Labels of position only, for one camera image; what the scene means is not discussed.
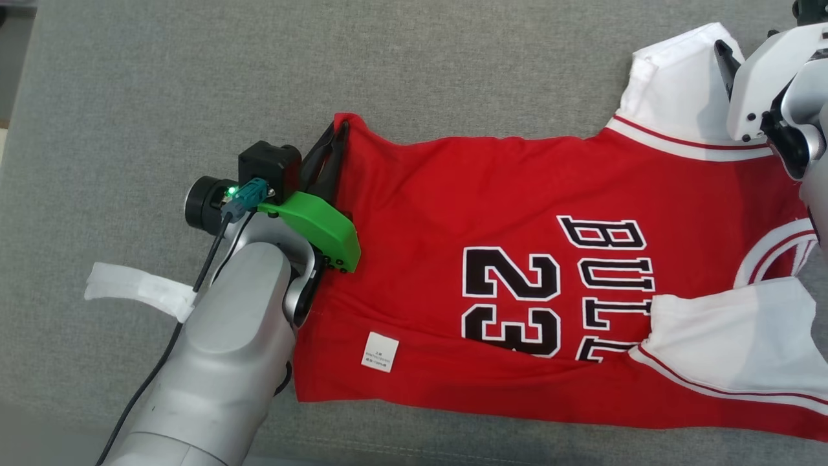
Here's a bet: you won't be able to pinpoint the white cable strap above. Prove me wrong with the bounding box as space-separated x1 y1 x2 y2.
84 261 197 322

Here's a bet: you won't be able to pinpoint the red basketball jersey white sleeves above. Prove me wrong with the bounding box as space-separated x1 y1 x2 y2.
292 23 828 444

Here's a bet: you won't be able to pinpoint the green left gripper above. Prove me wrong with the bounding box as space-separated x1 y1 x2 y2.
257 121 362 274

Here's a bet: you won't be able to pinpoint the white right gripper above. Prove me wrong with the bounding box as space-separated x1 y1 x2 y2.
714 23 828 143

